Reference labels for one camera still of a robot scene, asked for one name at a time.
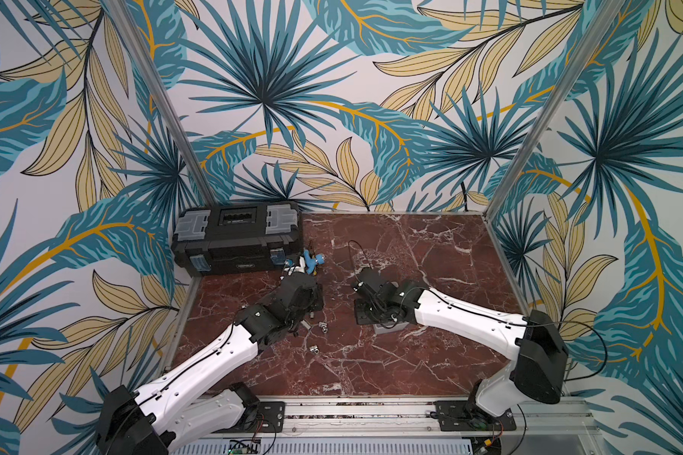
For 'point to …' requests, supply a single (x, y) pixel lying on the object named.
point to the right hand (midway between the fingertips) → (356, 313)
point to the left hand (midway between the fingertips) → (314, 292)
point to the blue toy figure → (310, 263)
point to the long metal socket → (305, 324)
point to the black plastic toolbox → (237, 238)
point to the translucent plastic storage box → (390, 326)
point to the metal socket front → (314, 349)
